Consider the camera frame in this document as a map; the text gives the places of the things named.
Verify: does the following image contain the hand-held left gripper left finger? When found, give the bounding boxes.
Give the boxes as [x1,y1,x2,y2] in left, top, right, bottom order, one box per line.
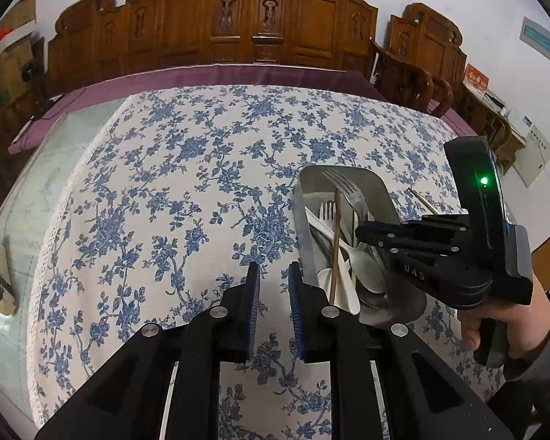
[34,261,262,440]

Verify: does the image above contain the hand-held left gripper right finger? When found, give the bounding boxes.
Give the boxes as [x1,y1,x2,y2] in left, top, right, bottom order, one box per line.
[288,261,516,440]

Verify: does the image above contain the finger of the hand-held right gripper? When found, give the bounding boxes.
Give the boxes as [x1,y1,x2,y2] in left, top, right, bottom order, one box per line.
[355,214,470,250]
[379,238,466,269]

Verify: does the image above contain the white ceramic spoon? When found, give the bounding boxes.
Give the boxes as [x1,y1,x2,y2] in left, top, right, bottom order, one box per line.
[339,238,383,294]

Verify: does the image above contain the stainless steel tray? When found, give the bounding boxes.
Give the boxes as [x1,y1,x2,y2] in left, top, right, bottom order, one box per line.
[293,166,427,328]

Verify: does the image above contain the white plastic rice paddle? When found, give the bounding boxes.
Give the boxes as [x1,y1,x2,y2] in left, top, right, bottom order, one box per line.
[304,206,362,317]

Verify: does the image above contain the person's right forearm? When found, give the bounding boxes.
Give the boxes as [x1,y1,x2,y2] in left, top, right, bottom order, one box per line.
[504,300,550,427]

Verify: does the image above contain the person's right hand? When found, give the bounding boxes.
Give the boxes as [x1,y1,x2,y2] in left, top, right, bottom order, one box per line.
[458,275,550,368]

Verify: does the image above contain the purple armchair cushion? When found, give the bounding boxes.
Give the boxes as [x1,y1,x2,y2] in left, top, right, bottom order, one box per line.
[428,98,476,133]

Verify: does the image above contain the blue floral tablecloth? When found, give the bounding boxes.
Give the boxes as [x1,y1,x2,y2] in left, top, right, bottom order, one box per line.
[30,85,516,440]

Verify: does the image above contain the red box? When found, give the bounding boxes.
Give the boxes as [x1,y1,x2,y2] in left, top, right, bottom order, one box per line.
[464,64,490,95]

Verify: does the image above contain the carved wooden armchair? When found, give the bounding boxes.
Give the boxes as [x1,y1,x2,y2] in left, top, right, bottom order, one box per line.
[387,3,514,159]

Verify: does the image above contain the carved wooden sofa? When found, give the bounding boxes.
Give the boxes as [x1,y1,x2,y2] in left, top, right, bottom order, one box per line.
[46,0,434,111]

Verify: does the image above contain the large brown cardboard box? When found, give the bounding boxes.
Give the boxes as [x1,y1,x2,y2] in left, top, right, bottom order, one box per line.
[0,39,42,120]

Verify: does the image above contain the stacked cardboard boxes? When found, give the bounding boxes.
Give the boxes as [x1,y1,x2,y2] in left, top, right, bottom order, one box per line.
[0,0,37,40]

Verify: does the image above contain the white wall box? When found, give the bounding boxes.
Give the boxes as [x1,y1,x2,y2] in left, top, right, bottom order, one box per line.
[509,110,550,188]

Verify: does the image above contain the grey wall panel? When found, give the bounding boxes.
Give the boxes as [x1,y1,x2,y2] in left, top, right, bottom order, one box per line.
[519,16,550,65]

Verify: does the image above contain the black cable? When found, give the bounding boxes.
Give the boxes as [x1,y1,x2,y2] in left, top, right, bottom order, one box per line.
[11,93,74,142]

